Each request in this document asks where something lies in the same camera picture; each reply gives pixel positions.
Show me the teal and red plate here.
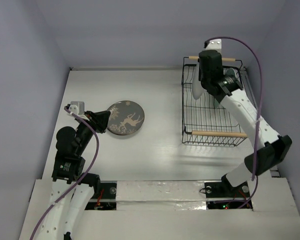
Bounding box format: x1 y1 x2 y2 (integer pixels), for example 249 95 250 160
223 68 239 84

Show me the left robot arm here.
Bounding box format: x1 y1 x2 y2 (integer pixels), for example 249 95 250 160
30 105 111 240

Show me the teal green plate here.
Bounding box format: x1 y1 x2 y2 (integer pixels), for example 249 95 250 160
213 97 220 109

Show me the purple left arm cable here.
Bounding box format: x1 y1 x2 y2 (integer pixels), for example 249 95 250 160
28 105 100 240

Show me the black wire dish rack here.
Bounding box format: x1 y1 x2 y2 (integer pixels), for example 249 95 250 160
181 56 248 147

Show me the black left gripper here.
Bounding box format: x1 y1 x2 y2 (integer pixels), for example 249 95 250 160
75 109 111 154

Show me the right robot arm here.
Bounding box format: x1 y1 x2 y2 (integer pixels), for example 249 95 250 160
198 50 292 196

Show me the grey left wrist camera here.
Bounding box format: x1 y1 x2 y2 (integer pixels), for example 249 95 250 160
67 101 85 116

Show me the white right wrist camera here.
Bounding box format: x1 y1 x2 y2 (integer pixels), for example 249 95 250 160
204 38 222 54

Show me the dark reindeer plate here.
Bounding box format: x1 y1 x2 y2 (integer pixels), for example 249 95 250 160
107 100 145 136

